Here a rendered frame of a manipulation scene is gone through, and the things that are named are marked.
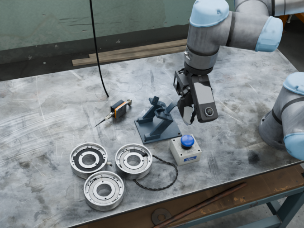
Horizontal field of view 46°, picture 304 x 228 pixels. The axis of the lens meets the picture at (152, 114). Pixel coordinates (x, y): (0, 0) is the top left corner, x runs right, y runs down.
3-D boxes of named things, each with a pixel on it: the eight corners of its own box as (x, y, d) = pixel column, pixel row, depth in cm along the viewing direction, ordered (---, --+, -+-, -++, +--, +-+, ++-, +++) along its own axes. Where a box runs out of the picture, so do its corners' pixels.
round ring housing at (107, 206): (131, 197, 98) (132, 189, 95) (101, 221, 93) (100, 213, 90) (107, 172, 103) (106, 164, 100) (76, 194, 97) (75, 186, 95)
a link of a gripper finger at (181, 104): (191, 111, 97) (196, 87, 91) (193, 116, 96) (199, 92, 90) (174, 114, 96) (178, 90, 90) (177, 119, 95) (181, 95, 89)
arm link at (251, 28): (281, 2, 80) (231, -4, 81) (286, 30, 72) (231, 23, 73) (270, 32, 86) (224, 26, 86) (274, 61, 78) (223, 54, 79)
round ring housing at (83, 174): (67, 179, 100) (65, 171, 97) (74, 149, 108) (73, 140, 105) (105, 182, 101) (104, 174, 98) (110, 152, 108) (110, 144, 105)
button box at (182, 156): (178, 166, 106) (180, 156, 102) (169, 148, 110) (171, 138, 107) (202, 160, 108) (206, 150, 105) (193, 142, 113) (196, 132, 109)
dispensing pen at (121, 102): (90, 120, 110) (128, 93, 120) (91, 129, 113) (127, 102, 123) (95, 124, 109) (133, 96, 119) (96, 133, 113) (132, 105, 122)
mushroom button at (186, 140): (182, 156, 106) (184, 145, 102) (176, 145, 108) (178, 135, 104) (194, 153, 107) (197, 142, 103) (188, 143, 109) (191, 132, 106)
